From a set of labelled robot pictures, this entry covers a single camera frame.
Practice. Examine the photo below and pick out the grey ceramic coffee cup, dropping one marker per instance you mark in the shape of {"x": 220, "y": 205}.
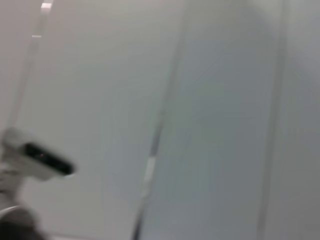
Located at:
{"x": 17, "y": 225}

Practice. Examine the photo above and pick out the white black wrist camera box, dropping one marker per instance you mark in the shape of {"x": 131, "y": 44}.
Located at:
{"x": 37, "y": 157}

